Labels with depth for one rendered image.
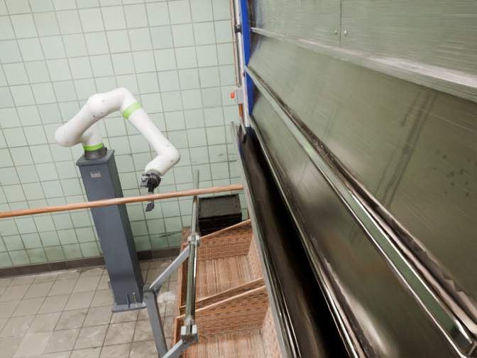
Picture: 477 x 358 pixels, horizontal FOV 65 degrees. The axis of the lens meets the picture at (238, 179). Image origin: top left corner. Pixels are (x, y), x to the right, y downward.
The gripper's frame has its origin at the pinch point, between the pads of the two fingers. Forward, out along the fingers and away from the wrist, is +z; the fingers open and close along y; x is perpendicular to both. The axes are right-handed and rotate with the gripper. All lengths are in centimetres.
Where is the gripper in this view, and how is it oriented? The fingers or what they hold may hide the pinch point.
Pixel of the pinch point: (145, 197)
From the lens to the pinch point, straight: 189.0
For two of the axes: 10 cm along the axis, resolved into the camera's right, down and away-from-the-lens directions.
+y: 0.9, 9.1, 4.0
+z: 0.8, 4.0, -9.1
